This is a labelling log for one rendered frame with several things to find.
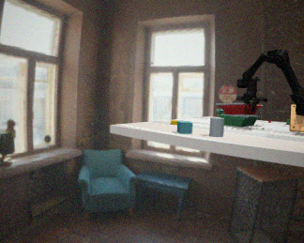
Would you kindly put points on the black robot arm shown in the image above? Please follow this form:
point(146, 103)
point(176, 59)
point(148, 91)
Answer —
point(281, 59)

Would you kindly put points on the green plastic tray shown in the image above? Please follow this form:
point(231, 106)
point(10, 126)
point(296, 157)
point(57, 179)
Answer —
point(238, 121)

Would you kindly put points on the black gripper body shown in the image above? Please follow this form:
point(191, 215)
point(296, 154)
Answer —
point(254, 100)

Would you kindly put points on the teal block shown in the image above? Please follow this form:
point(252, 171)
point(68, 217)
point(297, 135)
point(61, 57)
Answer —
point(184, 127)

